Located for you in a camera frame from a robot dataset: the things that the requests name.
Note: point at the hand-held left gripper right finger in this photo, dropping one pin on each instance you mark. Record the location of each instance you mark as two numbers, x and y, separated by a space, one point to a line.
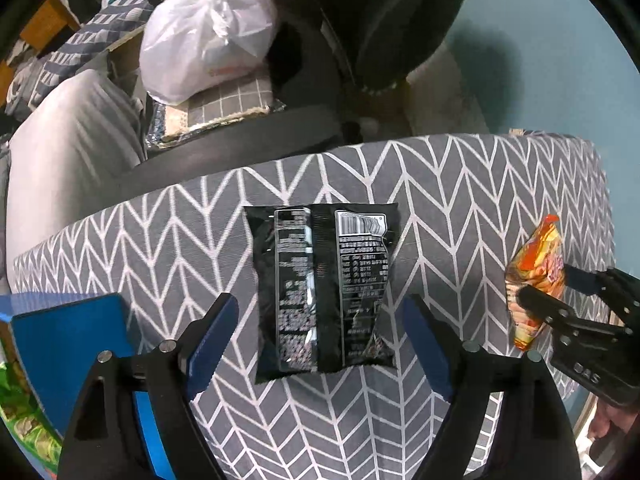
425 345

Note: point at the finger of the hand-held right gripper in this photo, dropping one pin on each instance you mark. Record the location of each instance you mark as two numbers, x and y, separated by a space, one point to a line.
582 280
545 305

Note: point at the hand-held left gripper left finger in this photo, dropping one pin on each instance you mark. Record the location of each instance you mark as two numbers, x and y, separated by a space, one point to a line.
215 340

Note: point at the orange-red snack packet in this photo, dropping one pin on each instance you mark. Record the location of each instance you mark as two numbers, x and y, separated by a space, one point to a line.
537 260

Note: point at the black noodle snack packet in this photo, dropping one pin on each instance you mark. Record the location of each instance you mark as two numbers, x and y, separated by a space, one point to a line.
320 285

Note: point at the blue cardboard box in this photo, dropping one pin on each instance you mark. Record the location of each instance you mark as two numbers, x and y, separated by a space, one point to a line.
65 350

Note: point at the green snack packet bundle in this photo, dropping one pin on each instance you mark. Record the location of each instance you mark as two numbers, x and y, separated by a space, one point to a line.
25 430

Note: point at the person's right hand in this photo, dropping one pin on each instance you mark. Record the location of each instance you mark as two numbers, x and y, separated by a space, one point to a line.
602 420

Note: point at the grey grid seat cushion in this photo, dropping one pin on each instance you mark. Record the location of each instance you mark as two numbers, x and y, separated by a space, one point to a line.
230 97

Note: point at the white plastic bag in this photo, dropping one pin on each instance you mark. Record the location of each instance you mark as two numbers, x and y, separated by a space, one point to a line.
200 40

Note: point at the black office chair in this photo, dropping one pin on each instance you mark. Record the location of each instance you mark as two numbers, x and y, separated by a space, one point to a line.
400 20

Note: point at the blue-grey striped blanket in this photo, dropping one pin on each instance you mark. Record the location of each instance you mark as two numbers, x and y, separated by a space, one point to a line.
85 35

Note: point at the wooden furniture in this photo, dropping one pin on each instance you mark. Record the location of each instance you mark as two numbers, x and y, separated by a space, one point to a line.
45 20

